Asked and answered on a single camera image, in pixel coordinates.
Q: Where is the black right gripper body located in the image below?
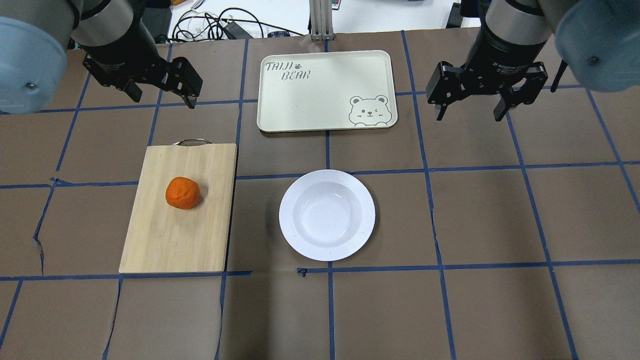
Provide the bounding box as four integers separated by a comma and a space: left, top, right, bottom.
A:
452, 30, 538, 96

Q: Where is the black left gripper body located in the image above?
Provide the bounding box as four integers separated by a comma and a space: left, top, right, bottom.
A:
82, 30, 167, 91

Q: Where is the orange fruit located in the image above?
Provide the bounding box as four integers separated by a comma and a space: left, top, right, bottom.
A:
165, 177, 201, 210

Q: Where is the white round plate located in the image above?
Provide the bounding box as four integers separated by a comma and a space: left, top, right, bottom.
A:
278, 170, 377, 262

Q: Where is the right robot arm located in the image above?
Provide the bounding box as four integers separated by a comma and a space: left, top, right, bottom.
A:
426, 0, 640, 122

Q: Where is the cream bear tray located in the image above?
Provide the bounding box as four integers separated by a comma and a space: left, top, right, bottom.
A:
256, 50, 398, 133

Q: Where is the bamboo cutting board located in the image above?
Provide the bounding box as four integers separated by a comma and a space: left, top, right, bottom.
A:
118, 143, 238, 274

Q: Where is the black cable bundle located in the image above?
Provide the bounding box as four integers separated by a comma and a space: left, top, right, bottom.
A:
171, 7, 306, 43

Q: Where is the aluminium frame post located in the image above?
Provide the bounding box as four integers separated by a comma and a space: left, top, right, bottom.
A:
309, 0, 335, 41

